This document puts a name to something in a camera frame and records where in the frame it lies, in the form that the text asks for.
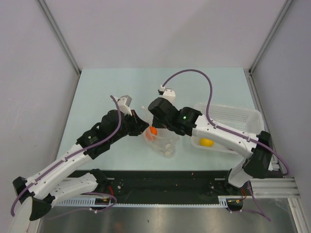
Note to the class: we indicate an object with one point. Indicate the left aluminium frame post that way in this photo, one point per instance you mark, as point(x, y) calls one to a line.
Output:
point(58, 35)

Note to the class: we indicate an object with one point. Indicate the yellow fake fruit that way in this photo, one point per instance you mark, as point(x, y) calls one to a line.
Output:
point(204, 142)

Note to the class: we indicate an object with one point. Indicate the orange fake fruit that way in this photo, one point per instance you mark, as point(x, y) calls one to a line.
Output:
point(153, 130)

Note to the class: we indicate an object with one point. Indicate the white perforated plastic basket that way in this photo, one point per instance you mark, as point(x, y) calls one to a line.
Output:
point(247, 120)

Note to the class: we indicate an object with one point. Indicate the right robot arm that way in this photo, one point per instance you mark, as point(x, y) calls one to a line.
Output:
point(254, 148)

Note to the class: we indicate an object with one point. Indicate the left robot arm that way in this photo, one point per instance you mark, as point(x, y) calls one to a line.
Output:
point(48, 187)

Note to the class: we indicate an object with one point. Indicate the right aluminium side rail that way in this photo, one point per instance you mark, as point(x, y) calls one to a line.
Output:
point(258, 106)

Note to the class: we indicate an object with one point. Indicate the aluminium frame post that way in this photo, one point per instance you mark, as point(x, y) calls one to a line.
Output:
point(58, 35)
point(270, 36)

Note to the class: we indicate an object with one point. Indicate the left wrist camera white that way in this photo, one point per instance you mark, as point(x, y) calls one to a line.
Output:
point(123, 104)

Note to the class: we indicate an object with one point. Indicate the white slotted cable duct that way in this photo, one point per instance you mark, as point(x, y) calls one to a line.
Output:
point(93, 202)

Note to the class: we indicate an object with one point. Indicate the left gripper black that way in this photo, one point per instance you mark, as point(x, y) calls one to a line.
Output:
point(139, 125)

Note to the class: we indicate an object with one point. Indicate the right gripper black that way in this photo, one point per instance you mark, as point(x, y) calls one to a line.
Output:
point(157, 124)

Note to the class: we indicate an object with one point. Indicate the right aluminium frame post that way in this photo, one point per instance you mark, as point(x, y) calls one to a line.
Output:
point(270, 36)

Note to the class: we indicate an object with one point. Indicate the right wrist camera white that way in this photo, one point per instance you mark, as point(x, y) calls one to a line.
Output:
point(167, 94)

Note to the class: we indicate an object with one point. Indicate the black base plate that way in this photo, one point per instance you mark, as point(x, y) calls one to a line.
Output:
point(177, 187)

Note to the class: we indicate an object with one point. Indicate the clear polka dot zip bag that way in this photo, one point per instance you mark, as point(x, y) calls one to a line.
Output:
point(164, 143)

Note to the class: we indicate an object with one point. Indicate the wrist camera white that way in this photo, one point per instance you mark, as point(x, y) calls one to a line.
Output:
point(167, 94)
point(123, 104)

